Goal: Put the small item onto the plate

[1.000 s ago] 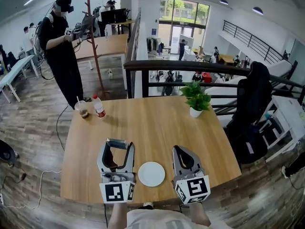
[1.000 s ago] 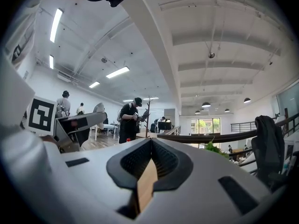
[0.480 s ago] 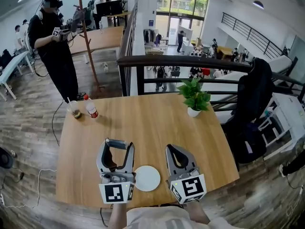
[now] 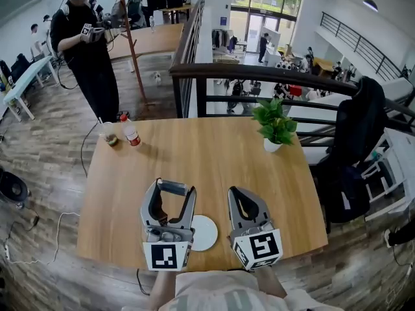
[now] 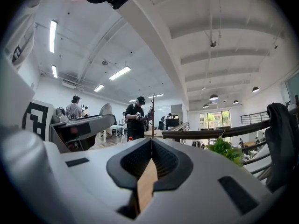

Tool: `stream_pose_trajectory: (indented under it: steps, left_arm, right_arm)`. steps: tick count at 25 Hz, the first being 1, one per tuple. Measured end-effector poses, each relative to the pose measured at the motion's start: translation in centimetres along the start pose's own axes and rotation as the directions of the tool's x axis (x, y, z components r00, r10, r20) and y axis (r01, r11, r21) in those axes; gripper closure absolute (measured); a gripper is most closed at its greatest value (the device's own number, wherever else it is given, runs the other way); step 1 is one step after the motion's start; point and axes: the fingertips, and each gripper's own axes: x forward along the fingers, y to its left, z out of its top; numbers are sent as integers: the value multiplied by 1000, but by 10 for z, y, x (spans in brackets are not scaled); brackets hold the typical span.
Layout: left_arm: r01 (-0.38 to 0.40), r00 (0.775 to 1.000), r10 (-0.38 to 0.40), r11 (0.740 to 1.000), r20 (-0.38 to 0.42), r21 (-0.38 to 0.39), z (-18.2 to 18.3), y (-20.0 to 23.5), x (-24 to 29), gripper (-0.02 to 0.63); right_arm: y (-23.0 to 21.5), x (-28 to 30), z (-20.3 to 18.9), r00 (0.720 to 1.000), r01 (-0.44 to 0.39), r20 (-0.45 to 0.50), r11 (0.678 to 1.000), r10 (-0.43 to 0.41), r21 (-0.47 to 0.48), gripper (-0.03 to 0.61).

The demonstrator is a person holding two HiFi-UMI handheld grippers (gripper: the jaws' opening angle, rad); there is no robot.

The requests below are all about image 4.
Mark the person's left forearm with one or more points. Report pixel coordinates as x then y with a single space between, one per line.
162 290

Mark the black jacket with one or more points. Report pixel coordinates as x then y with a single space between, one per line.
361 118

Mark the clear water bottle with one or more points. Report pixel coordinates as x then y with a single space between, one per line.
152 24

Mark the clear plastic drink cup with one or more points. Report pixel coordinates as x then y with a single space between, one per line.
109 135

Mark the white round plate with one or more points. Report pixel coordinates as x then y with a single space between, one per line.
205 233

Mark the wooden background desk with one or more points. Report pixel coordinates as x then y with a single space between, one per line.
152 39

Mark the black floor fan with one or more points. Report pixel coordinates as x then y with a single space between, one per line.
13 188

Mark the red label plastic bottle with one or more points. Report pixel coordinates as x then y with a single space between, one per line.
131 134

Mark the small grey item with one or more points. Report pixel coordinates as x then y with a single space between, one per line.
175 187

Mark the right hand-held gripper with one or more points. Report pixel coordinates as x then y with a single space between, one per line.
259 245

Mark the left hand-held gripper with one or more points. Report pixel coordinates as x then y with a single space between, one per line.
167 238

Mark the green potted plant white pot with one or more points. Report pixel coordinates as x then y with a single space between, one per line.
275 125

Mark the white power strip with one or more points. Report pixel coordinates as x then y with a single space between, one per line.
7 251

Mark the black office chair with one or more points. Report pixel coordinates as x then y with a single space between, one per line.
343 186

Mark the person's right forearm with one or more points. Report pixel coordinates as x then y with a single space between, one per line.
270 282

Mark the person's beige shirt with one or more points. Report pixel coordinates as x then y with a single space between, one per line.
227 292

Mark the black metal railing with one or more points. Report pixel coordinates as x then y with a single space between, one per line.
259 74

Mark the white shelf rack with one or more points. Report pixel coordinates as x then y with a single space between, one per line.
394 173

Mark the brown wooden coat rack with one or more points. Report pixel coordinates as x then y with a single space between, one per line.
131 41

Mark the white long table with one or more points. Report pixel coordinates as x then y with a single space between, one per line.
27 76

